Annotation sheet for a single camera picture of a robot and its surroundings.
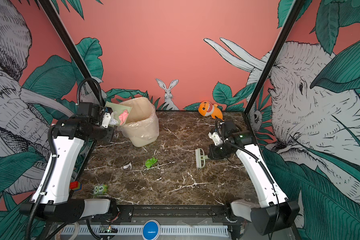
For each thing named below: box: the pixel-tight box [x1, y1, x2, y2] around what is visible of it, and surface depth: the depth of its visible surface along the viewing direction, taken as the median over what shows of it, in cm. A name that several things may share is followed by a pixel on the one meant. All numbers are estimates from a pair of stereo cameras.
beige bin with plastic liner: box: [116, 96, 160, 148], surface depth 91 cm
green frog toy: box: [93, 184, 108, 195], surface depth 82 cm
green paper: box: [145, 157, 158, 169], surface depth 93 cm
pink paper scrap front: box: [118, 109, 129, 125], surface depth 74 cm
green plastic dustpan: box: [105, 101, 133, 126], surface depth 75 cm
